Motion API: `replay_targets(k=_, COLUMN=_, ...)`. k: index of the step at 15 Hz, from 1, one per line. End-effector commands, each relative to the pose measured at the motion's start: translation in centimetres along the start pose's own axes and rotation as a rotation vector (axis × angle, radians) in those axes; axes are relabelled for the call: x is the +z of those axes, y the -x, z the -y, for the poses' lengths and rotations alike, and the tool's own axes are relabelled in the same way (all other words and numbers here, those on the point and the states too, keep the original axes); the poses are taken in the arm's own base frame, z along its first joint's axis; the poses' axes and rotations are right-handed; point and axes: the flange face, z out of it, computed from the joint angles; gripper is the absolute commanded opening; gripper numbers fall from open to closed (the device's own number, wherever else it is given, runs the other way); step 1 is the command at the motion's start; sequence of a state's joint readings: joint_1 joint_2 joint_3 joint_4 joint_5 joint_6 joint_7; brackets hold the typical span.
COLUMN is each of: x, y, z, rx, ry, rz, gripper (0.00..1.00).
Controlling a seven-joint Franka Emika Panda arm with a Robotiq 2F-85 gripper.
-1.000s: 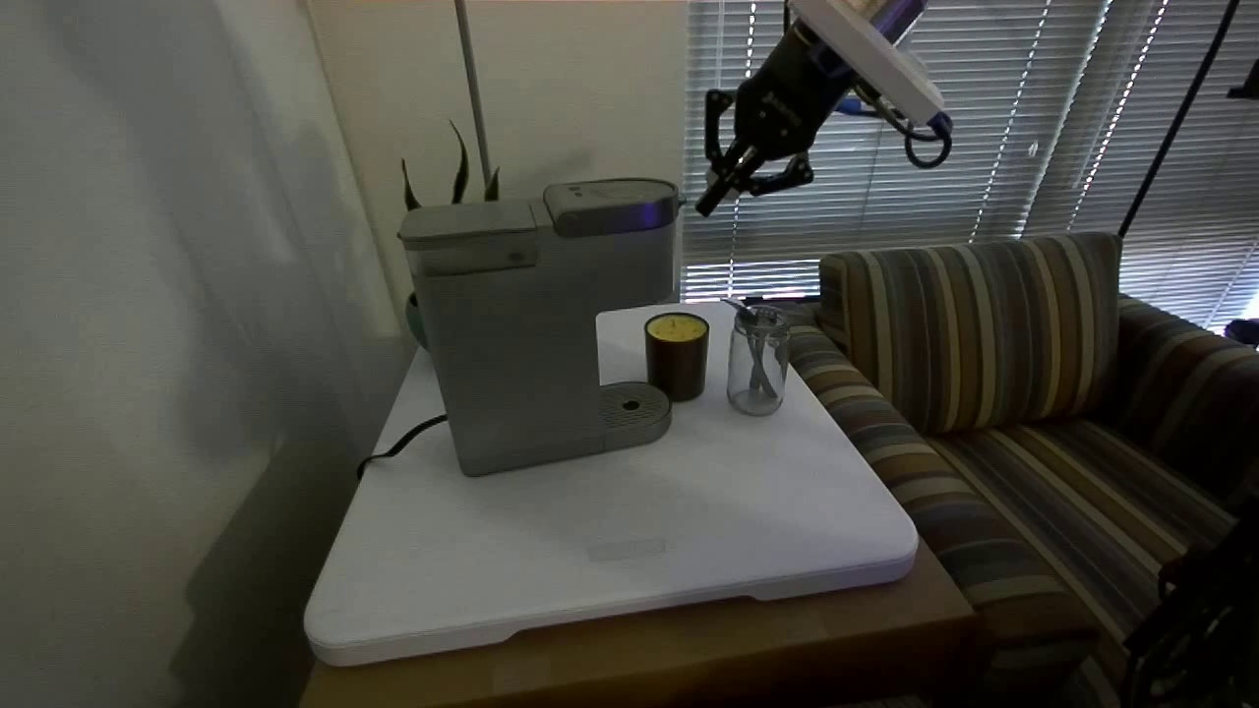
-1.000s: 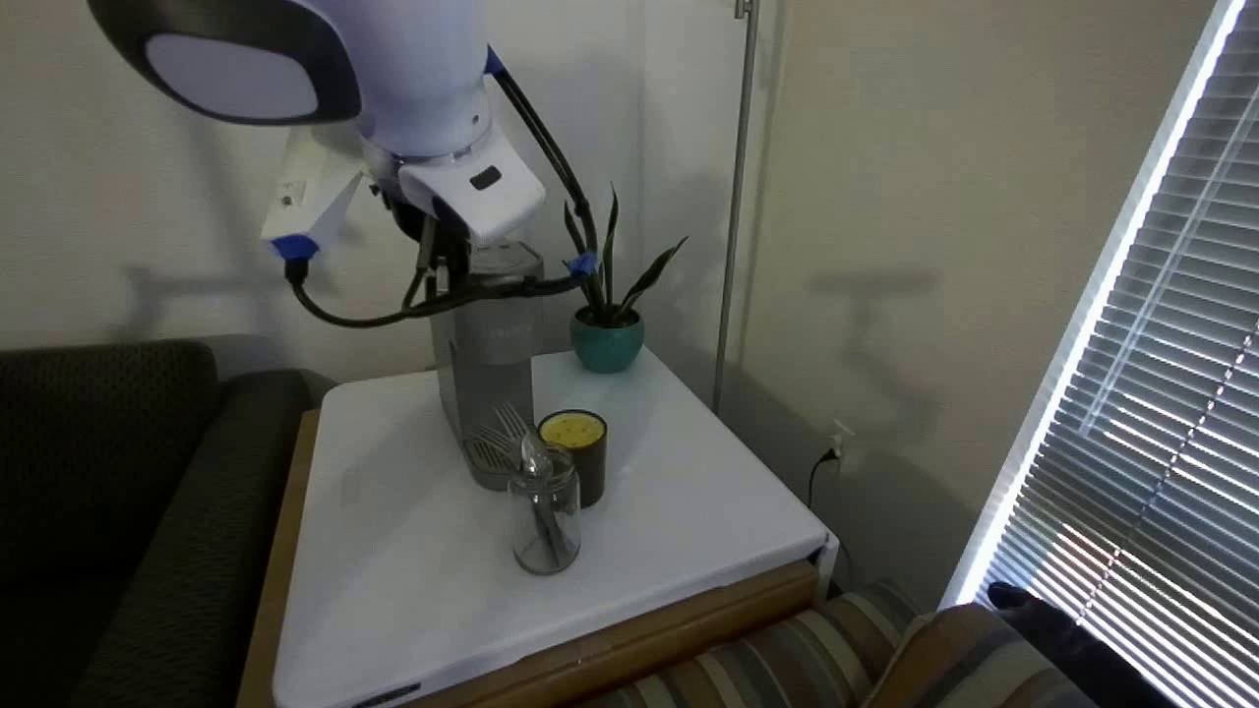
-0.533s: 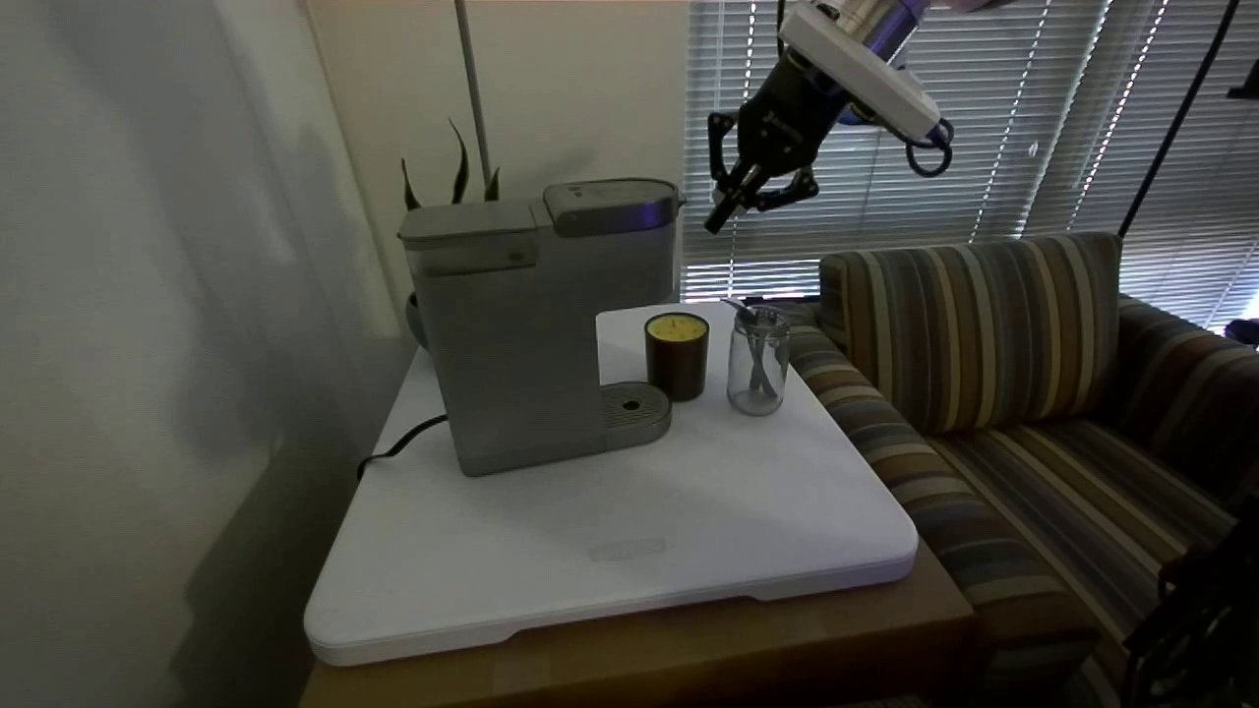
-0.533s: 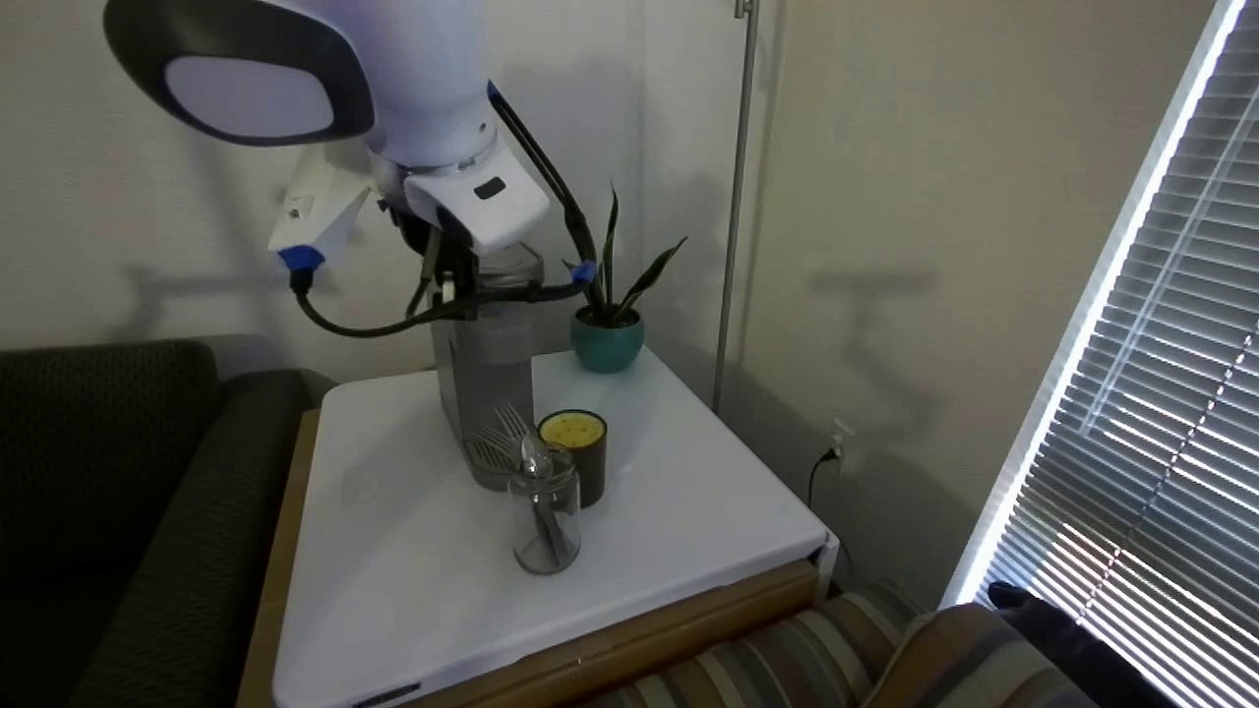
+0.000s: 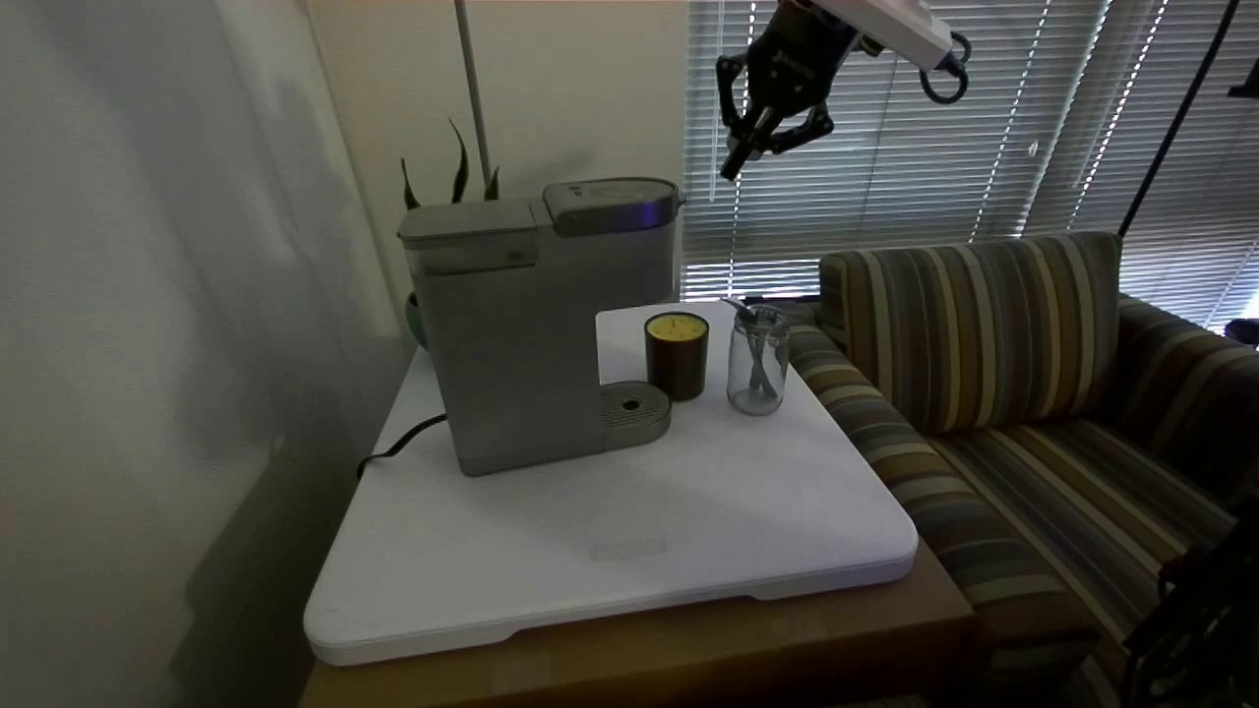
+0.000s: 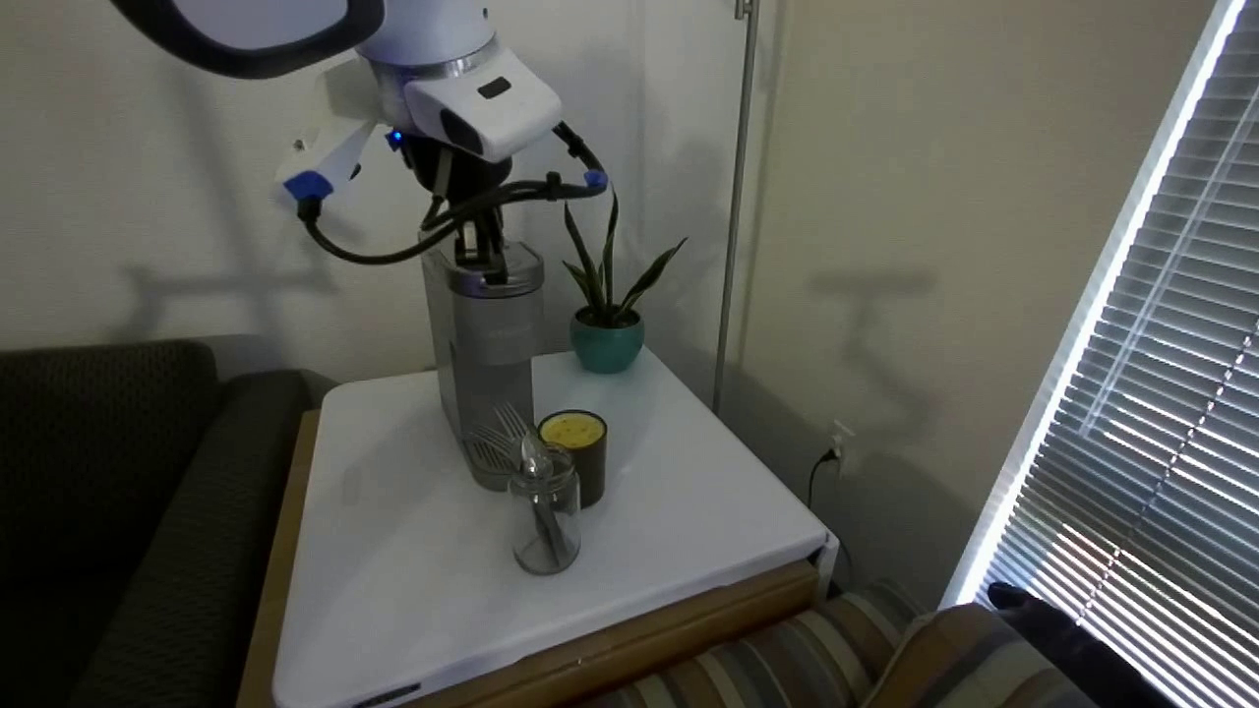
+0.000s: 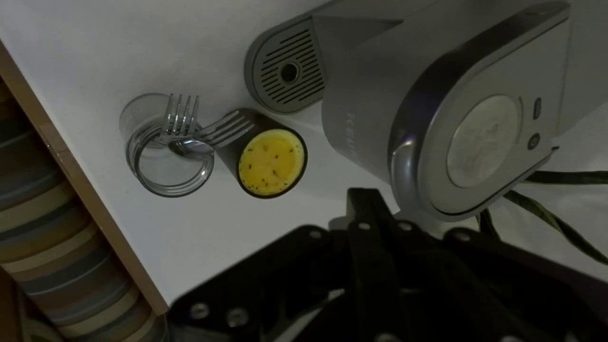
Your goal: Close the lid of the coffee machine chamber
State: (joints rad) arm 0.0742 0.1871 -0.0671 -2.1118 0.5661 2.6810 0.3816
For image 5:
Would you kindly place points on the white wrist mounting plate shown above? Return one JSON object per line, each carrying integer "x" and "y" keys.
{"x": 907, "y": 25}

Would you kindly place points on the white plastic board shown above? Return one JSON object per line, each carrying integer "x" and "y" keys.
{"x": 633, "y": 535}

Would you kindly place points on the clear glass jar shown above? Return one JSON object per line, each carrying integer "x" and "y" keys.
{"x": 757, "y": 376}

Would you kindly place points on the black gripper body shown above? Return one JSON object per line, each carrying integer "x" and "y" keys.
{"x": 804, "y": 51}

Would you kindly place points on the grey coffee machine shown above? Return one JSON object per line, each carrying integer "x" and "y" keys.
{"x": 516, "y": 354}

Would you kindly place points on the dark candle jar yellow wax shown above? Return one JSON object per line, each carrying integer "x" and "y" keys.
{"x": 680, "y": 354}

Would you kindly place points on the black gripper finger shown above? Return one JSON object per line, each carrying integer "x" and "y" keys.
{"x": 795, "y": 126}
{"x": 741, "y": 120}

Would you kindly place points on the black slanted stand pole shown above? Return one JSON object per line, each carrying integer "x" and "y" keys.
{"x": 1173, "y": 120}

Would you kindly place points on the dark frame object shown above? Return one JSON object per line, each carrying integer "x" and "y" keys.
{"x": 1203, "y": 616}

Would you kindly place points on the striped fabric sofa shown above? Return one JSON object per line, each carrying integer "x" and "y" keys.
{"x": 1023, "y": 379}

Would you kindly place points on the grey coffee machine lid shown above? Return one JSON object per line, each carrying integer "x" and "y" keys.
{"x": 612, "y": 207}

